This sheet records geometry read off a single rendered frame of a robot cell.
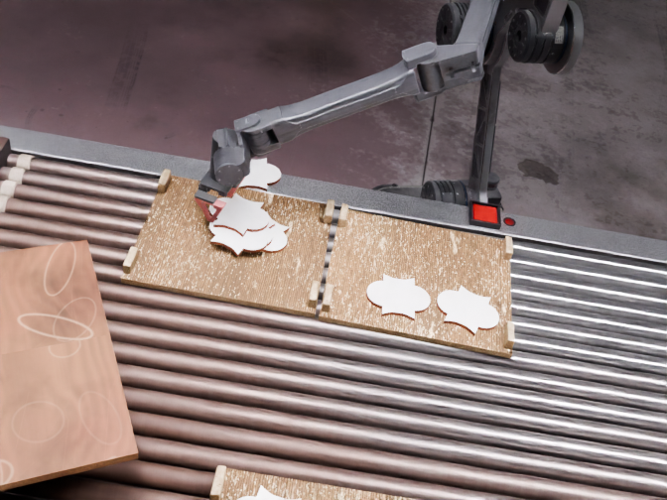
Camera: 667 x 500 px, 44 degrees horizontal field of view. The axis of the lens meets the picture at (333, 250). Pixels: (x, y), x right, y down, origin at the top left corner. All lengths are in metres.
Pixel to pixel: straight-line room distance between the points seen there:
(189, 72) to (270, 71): 0.39
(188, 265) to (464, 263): 0.62
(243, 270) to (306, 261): 0.14
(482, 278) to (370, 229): 0.28
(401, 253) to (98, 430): 0.82
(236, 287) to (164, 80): 2.36
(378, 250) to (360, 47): 2.66
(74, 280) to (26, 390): 0.26
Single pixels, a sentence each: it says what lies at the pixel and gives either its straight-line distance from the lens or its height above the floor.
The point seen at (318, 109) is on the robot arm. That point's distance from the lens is 1.73.
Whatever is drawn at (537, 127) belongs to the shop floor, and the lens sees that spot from 4.20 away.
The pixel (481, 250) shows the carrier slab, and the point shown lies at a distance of 1.98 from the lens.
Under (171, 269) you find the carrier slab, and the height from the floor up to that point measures 0.94.
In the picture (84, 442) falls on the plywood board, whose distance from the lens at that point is 1.42.
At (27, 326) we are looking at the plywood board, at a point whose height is 1.04.
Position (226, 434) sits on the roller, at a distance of 1.57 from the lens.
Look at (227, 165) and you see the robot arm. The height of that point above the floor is 1.17.
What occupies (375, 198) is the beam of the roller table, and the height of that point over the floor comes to 0.91.
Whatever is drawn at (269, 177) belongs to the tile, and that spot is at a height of 0.92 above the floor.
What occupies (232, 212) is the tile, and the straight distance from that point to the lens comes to 1.88.
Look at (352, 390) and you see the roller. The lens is 1.65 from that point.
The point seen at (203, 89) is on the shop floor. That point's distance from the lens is 3.98.
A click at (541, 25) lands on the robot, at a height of 1.19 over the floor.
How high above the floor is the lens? 2.24
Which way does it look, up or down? 44 degrees down
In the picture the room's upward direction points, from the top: 11 degrees clockwise
